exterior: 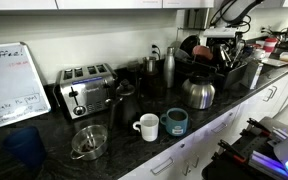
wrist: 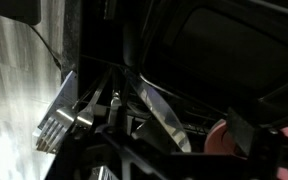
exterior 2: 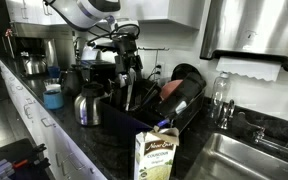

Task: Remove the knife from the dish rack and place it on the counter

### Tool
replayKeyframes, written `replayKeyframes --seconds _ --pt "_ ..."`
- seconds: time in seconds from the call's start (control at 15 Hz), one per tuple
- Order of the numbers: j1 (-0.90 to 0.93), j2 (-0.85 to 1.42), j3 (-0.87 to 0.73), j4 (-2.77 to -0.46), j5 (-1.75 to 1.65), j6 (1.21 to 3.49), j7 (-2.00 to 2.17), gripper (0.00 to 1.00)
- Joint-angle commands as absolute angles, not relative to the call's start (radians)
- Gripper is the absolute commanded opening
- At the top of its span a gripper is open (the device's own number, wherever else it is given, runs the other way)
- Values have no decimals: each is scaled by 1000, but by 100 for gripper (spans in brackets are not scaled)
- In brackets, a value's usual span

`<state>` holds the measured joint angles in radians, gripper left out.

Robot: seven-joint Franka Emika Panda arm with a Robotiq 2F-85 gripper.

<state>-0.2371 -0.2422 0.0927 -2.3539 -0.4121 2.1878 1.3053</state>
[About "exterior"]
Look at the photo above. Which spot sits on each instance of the dark blue plastic cup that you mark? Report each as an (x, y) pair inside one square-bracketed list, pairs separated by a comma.
[(27, 146)]

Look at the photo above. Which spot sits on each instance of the white whiteboard with writing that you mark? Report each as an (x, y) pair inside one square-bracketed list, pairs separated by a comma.
[(22, 95)]

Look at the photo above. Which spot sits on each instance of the black gooseneck kettle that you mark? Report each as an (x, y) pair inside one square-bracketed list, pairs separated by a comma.
[(124, 108)]

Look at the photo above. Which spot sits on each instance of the steel coffee grinder cup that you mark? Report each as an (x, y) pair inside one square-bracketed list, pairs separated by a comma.
[(149, 64)]

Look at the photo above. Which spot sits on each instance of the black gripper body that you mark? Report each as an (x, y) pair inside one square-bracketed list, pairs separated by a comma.
[(227, 38)]

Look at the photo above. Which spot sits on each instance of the white ceramic mug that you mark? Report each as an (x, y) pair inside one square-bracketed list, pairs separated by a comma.
[(147, 126)]

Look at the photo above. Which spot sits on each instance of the black pan in rack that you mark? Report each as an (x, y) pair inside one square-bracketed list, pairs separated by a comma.
[(189, 43)]

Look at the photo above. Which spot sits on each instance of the steel coffee carafe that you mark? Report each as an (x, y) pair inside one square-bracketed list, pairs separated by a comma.
[(198, 91)]

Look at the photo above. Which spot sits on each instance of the black dish rack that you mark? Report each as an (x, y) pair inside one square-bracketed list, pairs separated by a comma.
[(223, 79)]

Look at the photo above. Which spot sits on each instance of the silver four-slot toaster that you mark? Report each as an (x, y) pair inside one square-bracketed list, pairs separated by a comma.
[(84, 90)]

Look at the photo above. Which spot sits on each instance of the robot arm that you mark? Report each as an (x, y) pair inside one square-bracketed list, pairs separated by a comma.
[(224, 25)]

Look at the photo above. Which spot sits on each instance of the red lidded cup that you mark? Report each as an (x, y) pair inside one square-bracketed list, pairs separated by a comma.
[(269, 44)]

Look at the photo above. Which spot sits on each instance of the pink bowl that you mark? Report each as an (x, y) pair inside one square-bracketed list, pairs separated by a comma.
[(202, 53)]

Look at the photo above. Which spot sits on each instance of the blue ceramic mug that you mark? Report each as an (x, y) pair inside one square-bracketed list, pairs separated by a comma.
[(175, 121)]

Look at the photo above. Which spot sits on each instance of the silver water bottle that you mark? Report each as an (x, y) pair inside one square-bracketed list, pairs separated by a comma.
[(169, 67)]

